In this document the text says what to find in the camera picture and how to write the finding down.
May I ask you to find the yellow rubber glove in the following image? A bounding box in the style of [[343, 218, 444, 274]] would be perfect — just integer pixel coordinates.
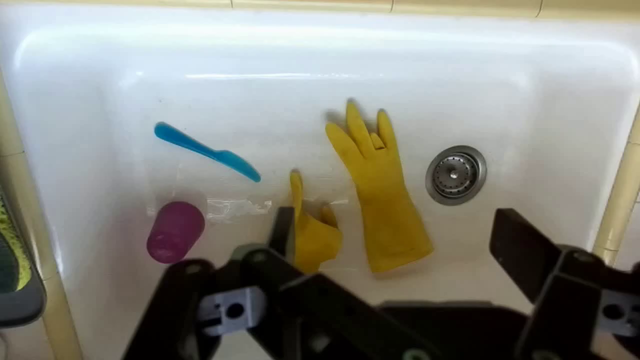
[[286, 169, 343, 276], [323, 98, 436, 276]]

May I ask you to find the metal sink drain strainer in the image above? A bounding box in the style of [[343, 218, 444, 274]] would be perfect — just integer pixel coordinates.
[[424, 145, 490, 207]]

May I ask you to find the yellow green sponge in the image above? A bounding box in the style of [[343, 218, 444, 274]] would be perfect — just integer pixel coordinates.
[[0, 198, 34, 297]]

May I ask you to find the blue plastic knife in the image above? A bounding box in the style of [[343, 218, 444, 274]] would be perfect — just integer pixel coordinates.
[[151, 120, 263, 184]]

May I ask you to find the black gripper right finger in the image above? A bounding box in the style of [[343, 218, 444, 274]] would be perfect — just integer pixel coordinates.
[[487, 207, 640, 360]]

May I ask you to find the purple plastic cup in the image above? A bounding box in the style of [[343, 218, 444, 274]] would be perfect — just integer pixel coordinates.
[[143, 201, 206, 267]]

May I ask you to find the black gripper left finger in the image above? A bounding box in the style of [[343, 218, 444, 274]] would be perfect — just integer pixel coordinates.
[[121, 205, 444, 360]]

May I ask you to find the white ceramic sink basin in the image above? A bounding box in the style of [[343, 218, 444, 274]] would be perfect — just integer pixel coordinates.
[[0, 4, 640, 360]]

